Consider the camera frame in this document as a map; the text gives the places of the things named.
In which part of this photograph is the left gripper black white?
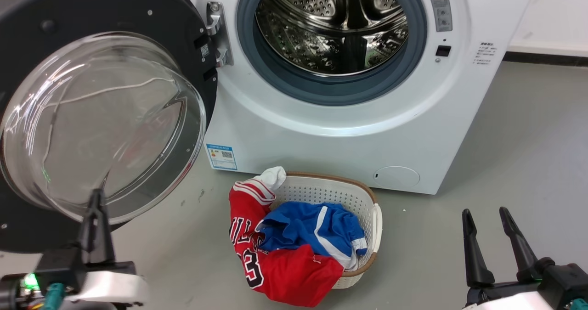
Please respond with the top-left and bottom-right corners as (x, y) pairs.
(0, 189), (150, 310)

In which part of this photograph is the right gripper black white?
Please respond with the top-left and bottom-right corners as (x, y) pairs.
(462, 206), (588, 310)

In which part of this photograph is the black round glass washer door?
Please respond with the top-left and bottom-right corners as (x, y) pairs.
(0, 0), (219, 254)

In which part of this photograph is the white washing machine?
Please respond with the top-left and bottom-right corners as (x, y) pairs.
(170, 0), (540, 195)

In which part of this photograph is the metal door hinge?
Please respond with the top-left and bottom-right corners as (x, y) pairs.
(205, 1), (234, 68)

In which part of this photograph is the round white filter cover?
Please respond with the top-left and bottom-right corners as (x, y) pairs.
(373, 166), (420, 189)

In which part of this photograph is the blue energy label sticker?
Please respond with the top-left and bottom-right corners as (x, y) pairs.
(205, 144), (238, 171)

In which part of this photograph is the cream perforated laundry basket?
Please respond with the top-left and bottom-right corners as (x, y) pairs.
(269, 171), (383, 289)

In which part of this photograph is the blue shorts white stripe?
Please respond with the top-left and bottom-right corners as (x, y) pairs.
(255, 202), (368, 270)

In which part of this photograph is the red basketball jersey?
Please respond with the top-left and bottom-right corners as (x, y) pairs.
(229, 178), (345, 308)

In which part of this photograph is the grey warning sticker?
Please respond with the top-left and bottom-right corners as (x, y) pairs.
(429, 0), (453, 32)

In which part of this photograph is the steel washer drum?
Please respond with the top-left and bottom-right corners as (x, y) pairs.
(255, 0), (409, 77)

